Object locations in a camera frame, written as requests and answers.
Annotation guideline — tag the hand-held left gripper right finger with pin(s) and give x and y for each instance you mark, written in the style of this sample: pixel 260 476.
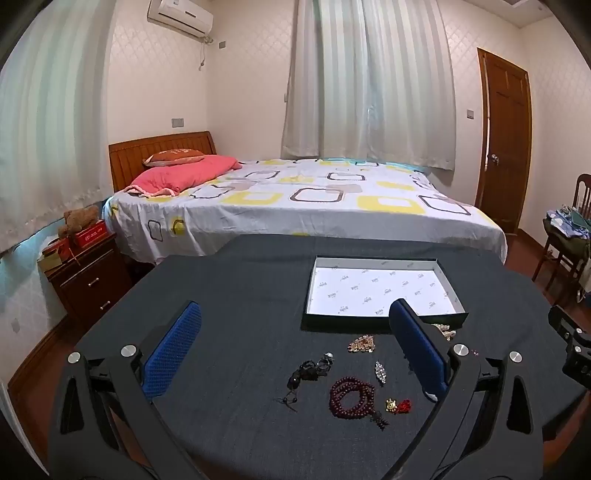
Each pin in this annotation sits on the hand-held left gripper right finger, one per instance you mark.
pixel 415 341

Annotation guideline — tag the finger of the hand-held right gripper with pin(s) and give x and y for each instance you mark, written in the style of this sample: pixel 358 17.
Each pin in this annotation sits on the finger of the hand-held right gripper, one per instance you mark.
pixel 559 323

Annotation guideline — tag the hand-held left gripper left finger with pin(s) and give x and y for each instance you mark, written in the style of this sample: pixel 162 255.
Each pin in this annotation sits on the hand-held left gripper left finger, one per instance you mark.
pixel 178 341

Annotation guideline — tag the silver crystal brooch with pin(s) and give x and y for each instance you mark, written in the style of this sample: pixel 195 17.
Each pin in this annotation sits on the silver crystal brooch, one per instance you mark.
pixel 380 372

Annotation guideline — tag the white shallow cardboard box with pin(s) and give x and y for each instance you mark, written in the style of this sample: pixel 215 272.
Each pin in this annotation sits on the white shallow cardboard box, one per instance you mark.
pixel 378 288

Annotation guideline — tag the gold charm with red knot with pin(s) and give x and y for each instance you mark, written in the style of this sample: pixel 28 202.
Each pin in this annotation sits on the gold charm with red knot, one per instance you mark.
pixel 397 406

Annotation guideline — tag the wooden chair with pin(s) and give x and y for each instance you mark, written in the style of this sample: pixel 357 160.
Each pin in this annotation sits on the wooden chair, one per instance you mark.
pixel 558 263

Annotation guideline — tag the dark grey tablecloth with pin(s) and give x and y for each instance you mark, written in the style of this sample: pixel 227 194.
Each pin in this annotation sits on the dark grey tablecloth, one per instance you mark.
pixel 249 300

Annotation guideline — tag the pile of clothes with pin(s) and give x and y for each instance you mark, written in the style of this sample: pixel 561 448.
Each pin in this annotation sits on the pile of clothes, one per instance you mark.
pixel 568 226

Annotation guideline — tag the wooden nightstand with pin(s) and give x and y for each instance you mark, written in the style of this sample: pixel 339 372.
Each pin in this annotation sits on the wooden nightstand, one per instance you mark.
pixel 92 281

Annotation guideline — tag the red gift box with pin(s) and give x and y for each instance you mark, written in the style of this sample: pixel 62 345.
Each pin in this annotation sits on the red gift box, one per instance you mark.
pixel 92 235

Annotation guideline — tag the stack of small boxes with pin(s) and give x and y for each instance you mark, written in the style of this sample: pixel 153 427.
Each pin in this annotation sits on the stack of small boxes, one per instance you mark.
pixel 53 256

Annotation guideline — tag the brown teddy bear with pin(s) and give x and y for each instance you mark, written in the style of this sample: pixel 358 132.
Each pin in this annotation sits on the brown teddy bear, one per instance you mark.
pixel 78 219

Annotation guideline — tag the pink pillow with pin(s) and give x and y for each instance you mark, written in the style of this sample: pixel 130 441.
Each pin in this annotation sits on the pink pillow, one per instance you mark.
pixel 184 175

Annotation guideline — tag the bed with patterned sheet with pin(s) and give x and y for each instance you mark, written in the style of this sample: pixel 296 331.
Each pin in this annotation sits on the bed with patterned sheet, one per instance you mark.
pixel 300 207

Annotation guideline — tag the brown embroidered pillow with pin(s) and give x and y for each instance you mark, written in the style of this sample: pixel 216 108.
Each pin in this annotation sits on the brown embroidered pillow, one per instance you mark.
pixel 173 157

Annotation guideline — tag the wooden headboard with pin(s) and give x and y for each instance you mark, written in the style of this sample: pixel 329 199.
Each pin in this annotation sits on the wooden headboard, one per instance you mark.
pixel 134 154

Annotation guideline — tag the wooden door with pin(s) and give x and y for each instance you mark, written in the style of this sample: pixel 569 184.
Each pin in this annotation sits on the wooden door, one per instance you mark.
pixel 505 138

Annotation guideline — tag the white side curtain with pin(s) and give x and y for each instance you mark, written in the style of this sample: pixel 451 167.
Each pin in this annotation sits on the white side curtain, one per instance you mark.
pixel 51 138

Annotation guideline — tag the white window curtain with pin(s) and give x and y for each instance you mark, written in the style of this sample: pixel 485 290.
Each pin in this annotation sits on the white window curtain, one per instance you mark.
pixel 369 83

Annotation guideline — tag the white air conditioner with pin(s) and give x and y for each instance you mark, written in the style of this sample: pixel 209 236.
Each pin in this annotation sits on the white air conditioner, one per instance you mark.
pixel 180 16

